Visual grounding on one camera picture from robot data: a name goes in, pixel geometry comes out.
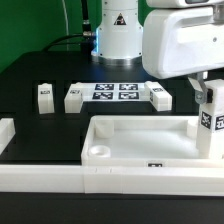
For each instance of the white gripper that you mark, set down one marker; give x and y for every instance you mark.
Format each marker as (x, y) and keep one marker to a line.
(182, 42)

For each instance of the white desk top tray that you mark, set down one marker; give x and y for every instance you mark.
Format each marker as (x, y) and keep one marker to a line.
(144, 141)

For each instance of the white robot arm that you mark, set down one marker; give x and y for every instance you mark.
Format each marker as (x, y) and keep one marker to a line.
(119, 37)

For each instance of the white front fence bar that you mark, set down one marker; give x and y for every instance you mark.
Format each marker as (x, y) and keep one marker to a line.
(112, 180)

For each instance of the white marker base plate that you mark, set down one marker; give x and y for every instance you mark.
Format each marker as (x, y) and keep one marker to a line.
(114, 92)

